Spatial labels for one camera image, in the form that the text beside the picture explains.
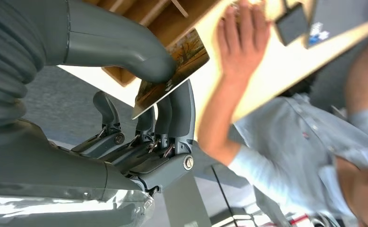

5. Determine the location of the grey square card reader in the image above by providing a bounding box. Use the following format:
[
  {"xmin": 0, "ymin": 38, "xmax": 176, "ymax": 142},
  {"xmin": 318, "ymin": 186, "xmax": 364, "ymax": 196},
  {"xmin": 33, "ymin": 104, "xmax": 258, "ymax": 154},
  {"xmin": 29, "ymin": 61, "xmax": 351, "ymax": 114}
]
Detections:
[{"xmin": 274, "ymin": 3, "xmax": 310, "ymax": 47}]

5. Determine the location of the wooden card holder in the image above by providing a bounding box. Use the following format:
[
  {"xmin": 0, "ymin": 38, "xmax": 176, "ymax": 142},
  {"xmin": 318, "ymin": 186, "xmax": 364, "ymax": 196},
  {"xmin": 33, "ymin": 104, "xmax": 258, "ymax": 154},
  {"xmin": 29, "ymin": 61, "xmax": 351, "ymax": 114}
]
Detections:
[{"xmin": 83, "ymin": 0, "xmax": 226, "ymax": 87}]

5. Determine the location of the person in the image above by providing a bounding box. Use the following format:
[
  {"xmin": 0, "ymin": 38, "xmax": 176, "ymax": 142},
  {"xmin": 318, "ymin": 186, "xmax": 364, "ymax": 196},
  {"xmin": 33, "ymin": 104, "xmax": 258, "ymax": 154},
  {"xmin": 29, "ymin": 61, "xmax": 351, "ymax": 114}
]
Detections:
[{"xmin": 227, "ymin": 92, "xmax": 368, "ymax": 227}]

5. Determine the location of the grey device with blue label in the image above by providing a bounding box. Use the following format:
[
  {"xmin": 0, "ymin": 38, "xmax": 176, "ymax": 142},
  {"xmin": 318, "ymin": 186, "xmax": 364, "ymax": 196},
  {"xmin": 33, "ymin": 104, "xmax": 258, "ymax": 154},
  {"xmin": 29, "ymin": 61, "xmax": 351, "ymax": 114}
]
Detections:
[{"xmin": 305, "ymin": 0, "xmax": 368, "ymax": 50}]

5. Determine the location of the grey desk leg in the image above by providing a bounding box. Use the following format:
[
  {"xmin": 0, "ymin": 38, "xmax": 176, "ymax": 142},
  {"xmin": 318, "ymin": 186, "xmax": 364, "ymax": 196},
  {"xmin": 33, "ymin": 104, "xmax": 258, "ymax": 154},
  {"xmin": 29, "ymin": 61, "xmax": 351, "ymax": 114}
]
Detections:
[{"xmin": 162, "ymin": 170, "xmax": 213, "ymax": 227}]

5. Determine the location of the thin black cable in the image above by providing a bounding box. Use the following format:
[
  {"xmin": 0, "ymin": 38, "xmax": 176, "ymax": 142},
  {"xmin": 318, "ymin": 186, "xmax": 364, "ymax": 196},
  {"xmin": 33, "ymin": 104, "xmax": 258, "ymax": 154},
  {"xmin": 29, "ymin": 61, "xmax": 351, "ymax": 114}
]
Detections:
[{"xmin": 211, "ymin": 166, "xmax": 239, "ymax": 227}]

